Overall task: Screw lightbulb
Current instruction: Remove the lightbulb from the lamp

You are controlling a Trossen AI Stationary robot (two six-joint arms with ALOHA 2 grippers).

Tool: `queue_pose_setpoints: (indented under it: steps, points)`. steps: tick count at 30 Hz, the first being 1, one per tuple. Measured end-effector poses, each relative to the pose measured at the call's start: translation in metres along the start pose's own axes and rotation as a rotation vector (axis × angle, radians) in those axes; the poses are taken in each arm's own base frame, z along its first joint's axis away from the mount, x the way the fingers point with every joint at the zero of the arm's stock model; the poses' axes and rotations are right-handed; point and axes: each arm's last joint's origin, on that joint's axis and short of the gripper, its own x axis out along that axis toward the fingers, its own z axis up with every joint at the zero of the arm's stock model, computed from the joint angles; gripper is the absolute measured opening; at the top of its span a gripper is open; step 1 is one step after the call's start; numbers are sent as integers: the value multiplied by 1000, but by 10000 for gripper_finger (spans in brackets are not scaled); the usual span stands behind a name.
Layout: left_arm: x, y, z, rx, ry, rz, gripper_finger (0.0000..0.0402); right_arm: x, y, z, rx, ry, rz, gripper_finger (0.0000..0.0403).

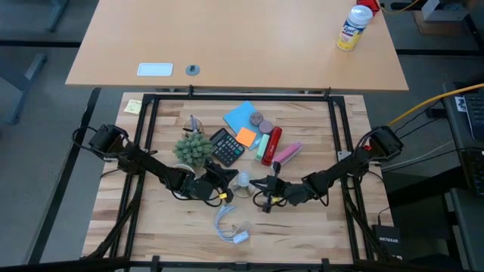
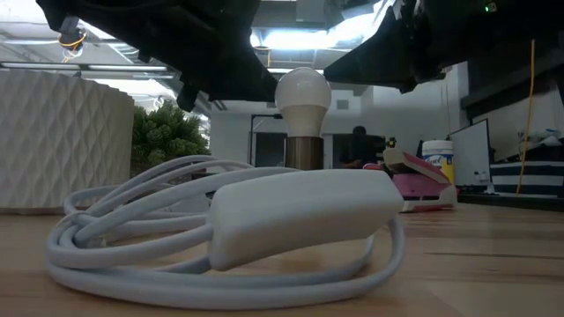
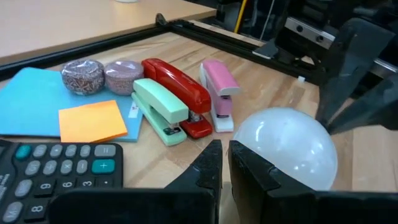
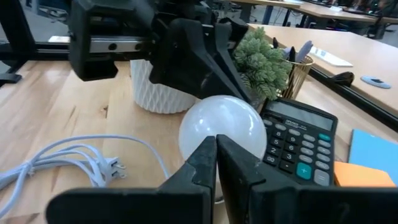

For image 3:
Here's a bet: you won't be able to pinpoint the light wooden desk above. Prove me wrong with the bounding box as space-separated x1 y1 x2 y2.
0 0 217 65

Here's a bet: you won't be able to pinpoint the blue notepad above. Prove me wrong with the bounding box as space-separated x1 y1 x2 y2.
0 67 144 142

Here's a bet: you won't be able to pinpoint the orange sticky note pad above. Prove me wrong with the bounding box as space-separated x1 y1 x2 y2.
58 99 128 144

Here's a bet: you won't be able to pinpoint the yellow cable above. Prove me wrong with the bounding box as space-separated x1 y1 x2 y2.
233 0 249 34

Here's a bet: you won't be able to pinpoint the round clear tub dark contents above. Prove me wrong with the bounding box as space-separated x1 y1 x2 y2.
60 58 105 96

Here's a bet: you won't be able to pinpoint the round clear tub pinkish contents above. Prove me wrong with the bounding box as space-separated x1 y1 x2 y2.
104 60 144 96

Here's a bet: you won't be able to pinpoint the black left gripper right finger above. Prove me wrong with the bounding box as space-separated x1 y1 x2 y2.
229 140 398 224

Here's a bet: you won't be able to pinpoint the black desk calculator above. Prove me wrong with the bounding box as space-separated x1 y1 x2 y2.
0 139 124 224

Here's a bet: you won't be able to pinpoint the mint green stapler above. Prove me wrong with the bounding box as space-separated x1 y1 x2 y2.
131 77 190 147

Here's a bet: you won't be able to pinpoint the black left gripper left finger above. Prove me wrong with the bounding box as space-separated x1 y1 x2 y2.
49 139 223 224

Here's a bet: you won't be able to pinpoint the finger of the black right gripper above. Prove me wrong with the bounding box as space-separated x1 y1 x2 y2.
317 17 396 125
328 74 398 134

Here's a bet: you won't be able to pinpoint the red stapler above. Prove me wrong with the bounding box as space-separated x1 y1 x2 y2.
141 58 214 140

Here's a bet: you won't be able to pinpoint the white lightbulb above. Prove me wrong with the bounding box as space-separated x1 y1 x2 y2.
233 107 339 191

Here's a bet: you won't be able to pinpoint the black aluminium table frame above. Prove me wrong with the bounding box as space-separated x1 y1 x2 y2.
0 12 323 86

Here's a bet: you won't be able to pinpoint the pink stapler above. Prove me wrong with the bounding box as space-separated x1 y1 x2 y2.
198 58 242 134

